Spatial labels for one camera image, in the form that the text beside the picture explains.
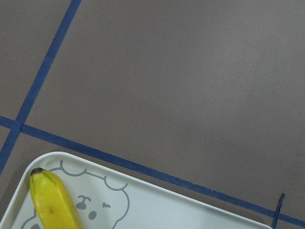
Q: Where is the white bear tray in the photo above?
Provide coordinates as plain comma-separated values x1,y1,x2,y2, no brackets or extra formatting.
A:
0,152,265,229

